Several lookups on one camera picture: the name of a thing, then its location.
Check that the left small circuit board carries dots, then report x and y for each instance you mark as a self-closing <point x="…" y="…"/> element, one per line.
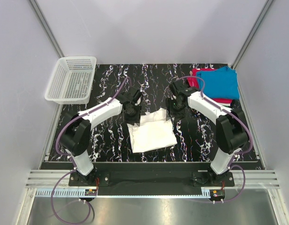
<point x="91" y="192"/>

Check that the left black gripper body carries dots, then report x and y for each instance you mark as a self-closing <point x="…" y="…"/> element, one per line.
<point x="132" y="116"/>

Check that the small circuit board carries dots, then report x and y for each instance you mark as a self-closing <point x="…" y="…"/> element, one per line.
<point x="217" y="193"/>
<point x="91" y="192"/>

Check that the white slotted cable duct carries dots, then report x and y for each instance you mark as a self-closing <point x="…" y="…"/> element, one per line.
<point x="111" y="193"/>

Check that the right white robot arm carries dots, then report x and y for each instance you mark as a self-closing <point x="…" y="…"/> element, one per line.
<point x="231" y="131"/>

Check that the white plastic basket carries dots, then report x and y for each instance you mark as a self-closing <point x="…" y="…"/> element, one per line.
<point x="71" y="80"/>

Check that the right small circuit board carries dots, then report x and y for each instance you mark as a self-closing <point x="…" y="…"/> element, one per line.
<point x="217" y="193"/>

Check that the blue folded t shirt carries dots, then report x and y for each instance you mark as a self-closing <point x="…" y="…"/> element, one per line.
<point x="220" y="83"/>

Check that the aluminium rail profile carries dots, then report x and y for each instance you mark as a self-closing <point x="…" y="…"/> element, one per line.
<point x="254" y="179"/>

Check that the white printed t shirt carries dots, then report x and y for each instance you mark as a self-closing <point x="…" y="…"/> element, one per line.
<point x="154" y="132"/>

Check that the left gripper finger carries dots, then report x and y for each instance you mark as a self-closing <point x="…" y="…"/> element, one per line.
<point x="130" y="121"/>
<point x="137" y="115"/>

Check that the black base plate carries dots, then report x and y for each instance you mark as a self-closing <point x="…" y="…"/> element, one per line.
<point x="197" y="174"/>

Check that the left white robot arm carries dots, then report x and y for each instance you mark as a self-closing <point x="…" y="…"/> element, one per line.
<point x="75" y="135"/>

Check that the red folded t shirt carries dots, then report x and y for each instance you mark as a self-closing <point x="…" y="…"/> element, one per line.
<point x="193" y="82"/>

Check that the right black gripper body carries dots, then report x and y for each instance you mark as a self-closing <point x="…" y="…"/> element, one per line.
<point x="173" y="112"/>

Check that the black marble pattern mat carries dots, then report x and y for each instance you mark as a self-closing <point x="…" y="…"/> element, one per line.
<point x="110" y="140"/>

